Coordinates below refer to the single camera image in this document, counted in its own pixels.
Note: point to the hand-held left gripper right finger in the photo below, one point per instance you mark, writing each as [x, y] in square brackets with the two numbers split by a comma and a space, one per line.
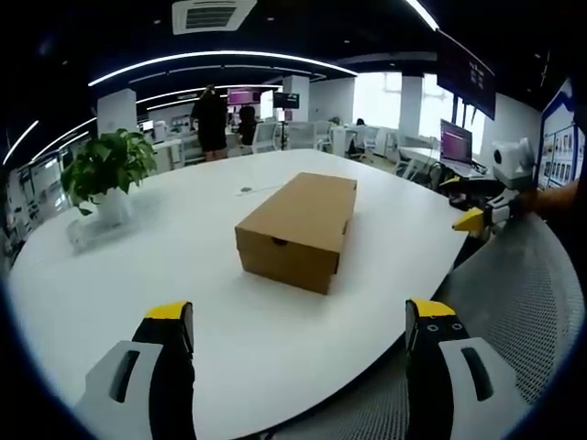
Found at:
[454, 389]

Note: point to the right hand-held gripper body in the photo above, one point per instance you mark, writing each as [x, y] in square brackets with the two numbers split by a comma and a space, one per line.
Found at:
[516, 167]

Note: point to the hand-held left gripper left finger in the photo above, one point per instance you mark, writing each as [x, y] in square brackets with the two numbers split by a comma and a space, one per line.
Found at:
[137, 394]

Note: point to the brown cardboard shoe box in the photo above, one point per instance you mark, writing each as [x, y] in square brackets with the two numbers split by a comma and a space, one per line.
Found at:
[302, 215]

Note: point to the open laptop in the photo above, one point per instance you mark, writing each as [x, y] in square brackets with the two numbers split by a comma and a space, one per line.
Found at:
[456, 144]

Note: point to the grey mesh office chair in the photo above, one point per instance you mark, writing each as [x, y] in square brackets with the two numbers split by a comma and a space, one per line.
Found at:
[504, 293]

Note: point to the dark hanging screen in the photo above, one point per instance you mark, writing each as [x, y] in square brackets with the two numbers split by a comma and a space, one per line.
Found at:
[472, 78]

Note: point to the clear plastic holder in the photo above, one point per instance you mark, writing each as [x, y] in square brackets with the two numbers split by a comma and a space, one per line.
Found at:
[82, 234]

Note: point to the white office chair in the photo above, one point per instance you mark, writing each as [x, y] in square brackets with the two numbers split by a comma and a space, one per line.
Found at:
[301, 135]
[265, 137]

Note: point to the dark monitor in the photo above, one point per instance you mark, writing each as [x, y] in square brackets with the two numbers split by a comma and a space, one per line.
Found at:
[287, 101]

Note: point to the potted green plant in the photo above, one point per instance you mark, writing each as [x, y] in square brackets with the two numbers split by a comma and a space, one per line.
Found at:
[107, 169]

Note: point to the purple lit monitor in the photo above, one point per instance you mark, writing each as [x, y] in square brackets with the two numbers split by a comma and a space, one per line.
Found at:
[243, 97]

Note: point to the white square pillar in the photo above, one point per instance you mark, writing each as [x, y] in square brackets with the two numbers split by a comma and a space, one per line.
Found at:
[117, 112]

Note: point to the long curved ceiling light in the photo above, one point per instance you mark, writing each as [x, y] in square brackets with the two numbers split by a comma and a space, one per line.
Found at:
[220, 55]

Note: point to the ceiling air conditioner vent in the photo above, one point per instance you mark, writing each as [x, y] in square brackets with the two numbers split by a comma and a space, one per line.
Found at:
[211, 16]

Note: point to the wall poster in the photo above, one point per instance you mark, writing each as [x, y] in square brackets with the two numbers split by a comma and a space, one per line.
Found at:
[561, 142]

